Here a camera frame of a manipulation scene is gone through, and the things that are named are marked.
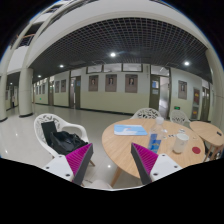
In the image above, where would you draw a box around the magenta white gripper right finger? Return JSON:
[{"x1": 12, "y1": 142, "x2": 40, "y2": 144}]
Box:
[{"x1": 131, "y1": 143, "x2": 182, "y2": 185}]

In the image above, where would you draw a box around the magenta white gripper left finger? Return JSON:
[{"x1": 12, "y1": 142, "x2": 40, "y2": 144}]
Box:
[{"x1": 43, "y1": 143, "x2": 93, "y2": 185}]

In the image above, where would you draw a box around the clear plastic water bottle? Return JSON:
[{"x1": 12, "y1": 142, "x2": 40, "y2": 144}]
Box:
[{"x1": 148, "y1": 117, "x2": 165, "y2": 153}]

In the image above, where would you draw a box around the black backpack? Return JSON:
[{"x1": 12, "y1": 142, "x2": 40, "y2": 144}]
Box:
[{"x1": 50, "y1": 131, "x2": 87, "y2": 155}]

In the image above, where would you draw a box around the white paper cup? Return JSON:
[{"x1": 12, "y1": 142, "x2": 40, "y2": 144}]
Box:
[{"x1": 173, "y1": 133, "x2": 189, "y2": 153}]

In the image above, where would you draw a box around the black laptop on chair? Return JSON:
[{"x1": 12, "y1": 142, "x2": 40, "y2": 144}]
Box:
[{"x1": 41, "y1": 121, "x2": 56, "y2": 145}]

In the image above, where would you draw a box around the small red round lid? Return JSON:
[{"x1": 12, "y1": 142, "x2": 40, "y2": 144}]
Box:
[{"x1": 192, "y1": 147, "x2": 201, "y2": 154}]

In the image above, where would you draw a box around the blue white booklet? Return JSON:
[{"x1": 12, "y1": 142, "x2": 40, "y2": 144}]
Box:
[{"x1": 114, "y1": 124, "x2": 147, "y2": 136}]

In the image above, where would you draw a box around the white plastic chair behind table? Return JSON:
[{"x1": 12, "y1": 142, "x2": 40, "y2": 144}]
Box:
[{"x1": 132, "y1": 108, "x2": 161, "y2": 119}]

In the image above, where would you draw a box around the white plastic chair left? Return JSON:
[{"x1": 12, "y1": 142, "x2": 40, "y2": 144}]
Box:
[{"x1": 34, "y1": 113, "x2": 89, "y2": 158}]

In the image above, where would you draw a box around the white plastic chair right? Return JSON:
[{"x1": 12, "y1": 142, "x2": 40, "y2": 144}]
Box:
[{"x1": 170, "y1": 110, "x2": 190, "y2": 125}]

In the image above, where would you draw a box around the dark double door left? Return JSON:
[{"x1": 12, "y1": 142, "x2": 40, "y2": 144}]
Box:
[{"x1": 70, "y1": 76, "x2": 81, "y2": 109}]

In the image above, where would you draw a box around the dark door right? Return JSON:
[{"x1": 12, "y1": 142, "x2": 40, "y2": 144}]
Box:
[{"x1": 149, "y1": 75, "x2": 160, "y2": 110}]

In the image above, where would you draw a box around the framed portrait right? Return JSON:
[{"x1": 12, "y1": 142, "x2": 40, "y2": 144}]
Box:
[{"x1": 125, "y1": 74, "x2": 138, "y2": 93}]

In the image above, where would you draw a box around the framed portrait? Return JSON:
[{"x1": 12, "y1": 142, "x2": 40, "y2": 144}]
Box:
[
  {"x1": 89, "y1": 75, "x2": 98, "y2": 91},
  {"x1": 125, "y1": 74, "x2": 138, "y2": 93},
  {"x1": 105, "y1": 74, "x2": 117, "y2": 92}
]

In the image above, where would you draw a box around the framed portrait left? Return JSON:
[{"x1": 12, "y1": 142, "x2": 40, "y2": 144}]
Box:
[{"x1": 89, "y1": 75, "x2": 98, "y2": 91}]

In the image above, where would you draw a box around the framed portrait middle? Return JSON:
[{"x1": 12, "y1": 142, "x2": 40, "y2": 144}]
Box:
[{"x1": 105, "y1": 74, "x2": 117, "y2": 92}]

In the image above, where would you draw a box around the white square pillar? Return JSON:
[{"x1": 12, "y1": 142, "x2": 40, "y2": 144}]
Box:
[{"x1": 19, "y1": 68, "x2": 33, "y2": 117}]

